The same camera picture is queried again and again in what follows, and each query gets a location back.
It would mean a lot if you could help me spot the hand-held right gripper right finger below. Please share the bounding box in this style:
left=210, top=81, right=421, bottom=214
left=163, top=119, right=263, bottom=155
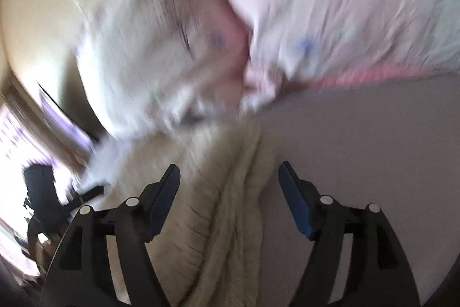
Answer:
left=278, top=161, right=421, bottom=307

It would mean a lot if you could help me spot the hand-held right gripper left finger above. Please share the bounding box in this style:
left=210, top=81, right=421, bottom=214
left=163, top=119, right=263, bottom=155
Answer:
left=40, top=164, right=181, bottom=307

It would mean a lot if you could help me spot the cream knitted garment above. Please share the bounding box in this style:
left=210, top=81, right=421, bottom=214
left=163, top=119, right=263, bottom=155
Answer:
left=108, top=120, right=277, bottom=307

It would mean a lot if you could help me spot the pink bed sheet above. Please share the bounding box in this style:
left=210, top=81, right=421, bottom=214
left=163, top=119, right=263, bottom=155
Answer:
left=248, top=71, right=460, bottom=307

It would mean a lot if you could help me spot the black chair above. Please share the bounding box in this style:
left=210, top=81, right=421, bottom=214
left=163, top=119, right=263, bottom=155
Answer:
left=22, top=163, right=105, bottom=259

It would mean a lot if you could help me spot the purple curtain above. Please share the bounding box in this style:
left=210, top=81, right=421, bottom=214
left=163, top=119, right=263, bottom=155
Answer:
left=36, top=84, right=97, bottom=167

